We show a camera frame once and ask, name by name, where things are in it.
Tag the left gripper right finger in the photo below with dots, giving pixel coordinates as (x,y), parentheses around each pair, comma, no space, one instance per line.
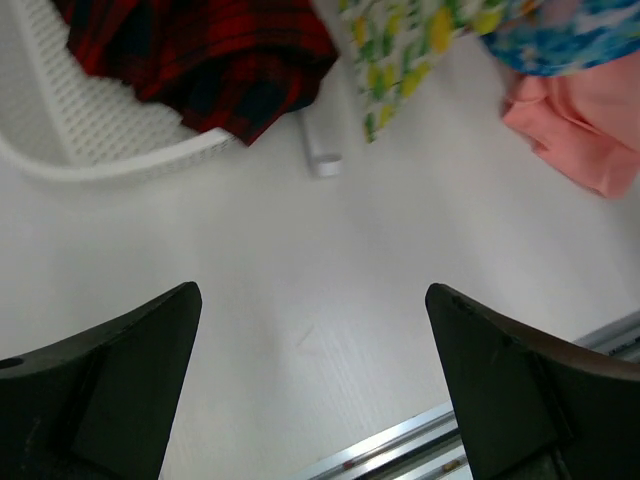
(530,405)

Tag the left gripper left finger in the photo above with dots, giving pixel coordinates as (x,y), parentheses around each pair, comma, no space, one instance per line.
(100,404)

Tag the pink skirt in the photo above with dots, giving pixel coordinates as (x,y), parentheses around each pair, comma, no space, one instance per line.
(584,125)

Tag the red plaid skirt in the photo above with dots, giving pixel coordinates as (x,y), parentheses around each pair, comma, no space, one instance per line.
(220,64)

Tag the blue floral skirt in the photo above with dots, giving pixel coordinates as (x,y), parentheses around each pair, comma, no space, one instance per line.
(559,38)

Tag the yellow lemon print skirt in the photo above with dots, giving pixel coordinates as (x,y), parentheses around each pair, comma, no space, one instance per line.
(394,45)

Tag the white perforated plastic basket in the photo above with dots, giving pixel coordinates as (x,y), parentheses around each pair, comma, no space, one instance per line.
(60,125)

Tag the white metal clothes rack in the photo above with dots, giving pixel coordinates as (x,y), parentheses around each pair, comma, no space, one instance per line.
(327,128)

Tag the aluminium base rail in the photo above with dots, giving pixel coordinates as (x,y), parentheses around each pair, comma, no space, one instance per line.
(428,445)

